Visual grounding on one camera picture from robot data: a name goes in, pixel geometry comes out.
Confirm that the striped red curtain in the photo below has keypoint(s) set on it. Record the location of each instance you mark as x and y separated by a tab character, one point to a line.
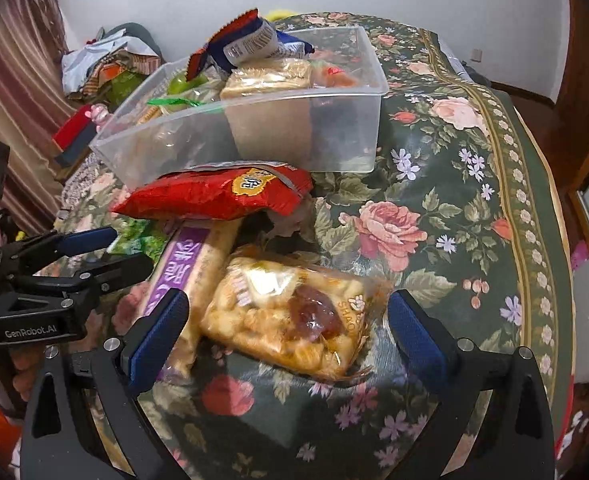
9	60

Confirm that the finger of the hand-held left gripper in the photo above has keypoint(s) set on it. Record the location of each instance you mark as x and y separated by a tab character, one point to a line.
87	241
119	272

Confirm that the tan cake block packet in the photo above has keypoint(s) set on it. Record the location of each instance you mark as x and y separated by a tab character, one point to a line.
269	110

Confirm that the pile of clothes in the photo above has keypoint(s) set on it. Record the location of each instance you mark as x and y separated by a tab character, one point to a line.
104	55

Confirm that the yellow foam arc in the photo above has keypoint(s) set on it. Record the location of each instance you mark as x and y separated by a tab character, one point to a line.
282	14

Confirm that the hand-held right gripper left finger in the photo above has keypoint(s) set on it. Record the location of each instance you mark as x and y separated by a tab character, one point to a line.
157	342

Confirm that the pink plush toy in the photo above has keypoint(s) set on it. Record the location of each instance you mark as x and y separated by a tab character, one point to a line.
98	112

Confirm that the grey bag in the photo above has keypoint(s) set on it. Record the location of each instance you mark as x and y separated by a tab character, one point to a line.
474	72

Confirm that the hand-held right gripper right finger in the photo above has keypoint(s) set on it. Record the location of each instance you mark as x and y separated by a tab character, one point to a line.
417	342

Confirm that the white wall socket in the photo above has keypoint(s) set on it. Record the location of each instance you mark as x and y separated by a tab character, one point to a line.
477	53

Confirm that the green bag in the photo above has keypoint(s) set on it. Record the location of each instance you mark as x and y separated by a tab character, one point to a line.
124	87

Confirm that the blue snack packet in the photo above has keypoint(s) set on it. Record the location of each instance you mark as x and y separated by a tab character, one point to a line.
249	40

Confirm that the red snack packet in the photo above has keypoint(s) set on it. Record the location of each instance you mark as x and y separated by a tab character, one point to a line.
204	195

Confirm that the patchwork quilt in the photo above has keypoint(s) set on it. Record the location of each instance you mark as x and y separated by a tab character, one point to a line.
82	180

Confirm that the clear plastic container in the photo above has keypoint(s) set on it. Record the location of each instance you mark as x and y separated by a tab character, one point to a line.
344	125

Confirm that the red box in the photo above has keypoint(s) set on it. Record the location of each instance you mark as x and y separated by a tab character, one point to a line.
74	130

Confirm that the orange pastry packet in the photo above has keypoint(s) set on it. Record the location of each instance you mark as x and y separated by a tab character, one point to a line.
284	310

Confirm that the purple long snack packet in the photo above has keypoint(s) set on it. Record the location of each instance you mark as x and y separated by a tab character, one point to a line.
199	265

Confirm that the floral tablecloth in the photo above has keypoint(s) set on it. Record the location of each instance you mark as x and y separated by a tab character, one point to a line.
424	200

